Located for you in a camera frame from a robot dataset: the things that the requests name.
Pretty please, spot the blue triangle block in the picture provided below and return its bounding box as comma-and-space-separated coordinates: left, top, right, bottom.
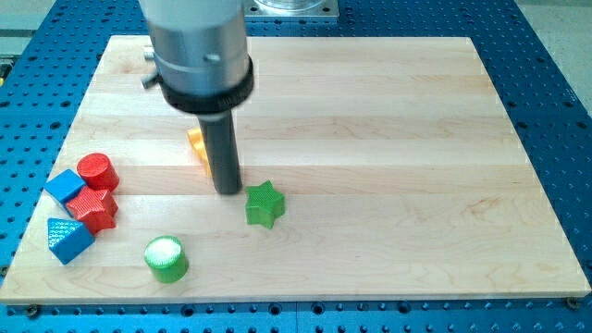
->
47, 218, 94, 265

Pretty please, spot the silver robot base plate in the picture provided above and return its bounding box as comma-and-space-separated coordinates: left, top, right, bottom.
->
242, 0, 339, 19

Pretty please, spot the green cylinder block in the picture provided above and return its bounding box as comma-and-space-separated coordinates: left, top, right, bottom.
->
143, 235, 189, 283

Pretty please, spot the yellow hexagon block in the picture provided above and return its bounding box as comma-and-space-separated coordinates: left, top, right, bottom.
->
187, 128, 213, 178

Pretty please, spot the light wooden board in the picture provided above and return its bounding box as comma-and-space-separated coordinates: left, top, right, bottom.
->
1, 36, 590, 304

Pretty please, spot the green star block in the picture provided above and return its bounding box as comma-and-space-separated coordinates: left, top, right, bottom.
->
245, 180, 285, 229

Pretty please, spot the red star block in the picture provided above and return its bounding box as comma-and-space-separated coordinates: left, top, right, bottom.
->
66, 186, 118, 235

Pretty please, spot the blue cube block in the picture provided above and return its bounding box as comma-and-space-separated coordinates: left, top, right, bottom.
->
44, 169, 86, 216

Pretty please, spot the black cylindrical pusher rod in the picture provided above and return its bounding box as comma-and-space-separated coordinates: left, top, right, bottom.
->
198, 110, 242, 195

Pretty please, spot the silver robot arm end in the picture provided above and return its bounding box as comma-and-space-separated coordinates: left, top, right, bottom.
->
140, 0, 253, 115

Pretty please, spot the red cylinder block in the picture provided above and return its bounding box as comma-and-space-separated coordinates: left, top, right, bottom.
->
77, 153, 119, 191

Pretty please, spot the blue perforated table plate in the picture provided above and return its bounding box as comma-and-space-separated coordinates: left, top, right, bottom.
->
1, 1, 591, 332

